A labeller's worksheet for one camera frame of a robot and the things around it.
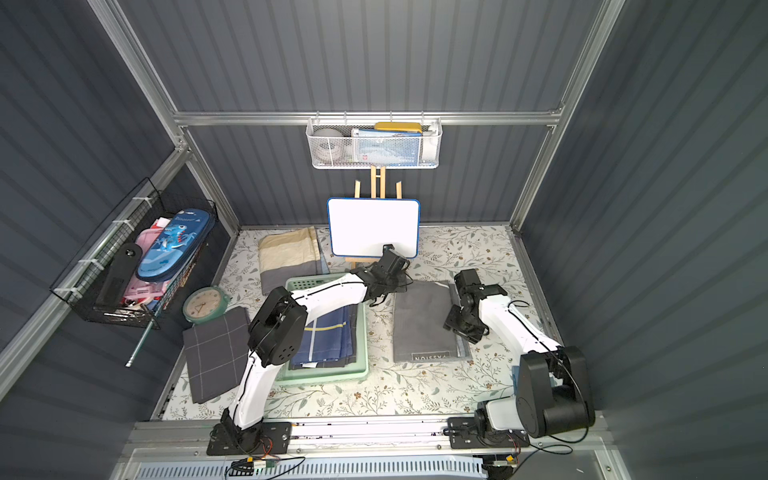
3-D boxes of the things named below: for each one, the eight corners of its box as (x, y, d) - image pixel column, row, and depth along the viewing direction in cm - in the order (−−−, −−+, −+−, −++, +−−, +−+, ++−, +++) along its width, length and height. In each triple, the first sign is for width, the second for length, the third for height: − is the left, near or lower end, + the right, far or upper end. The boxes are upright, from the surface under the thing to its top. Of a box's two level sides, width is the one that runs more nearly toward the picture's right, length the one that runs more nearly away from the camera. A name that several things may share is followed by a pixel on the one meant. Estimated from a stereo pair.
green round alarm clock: (181, 324, 96) (174, 319, 93) (197, 292, 104) (191, 286, 101) (219, 324, 96) (214, 319, 93) (232, 292, 104) (228, 286, 101)
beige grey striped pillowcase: (263, 294, 103) (260, 290, 101) (260, 242, 119) (257, 237, 116) (326, 278, 107) (325, 273, 105) (315, 229, 123) (314, 224, 121)
